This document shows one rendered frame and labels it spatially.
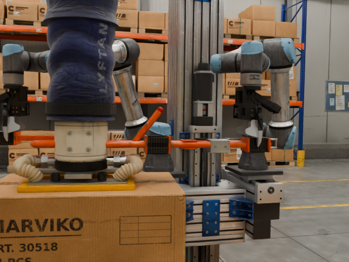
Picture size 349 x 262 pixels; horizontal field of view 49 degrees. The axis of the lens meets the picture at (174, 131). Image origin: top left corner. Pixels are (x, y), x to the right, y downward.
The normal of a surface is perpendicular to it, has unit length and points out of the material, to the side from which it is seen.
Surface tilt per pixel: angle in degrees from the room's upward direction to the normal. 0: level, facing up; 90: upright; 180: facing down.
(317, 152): 90
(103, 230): 90
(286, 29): 91
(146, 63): 88
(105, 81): 74
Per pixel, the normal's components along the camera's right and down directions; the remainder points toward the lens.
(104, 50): 0.83, -0.30
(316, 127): 0.24, 0.05
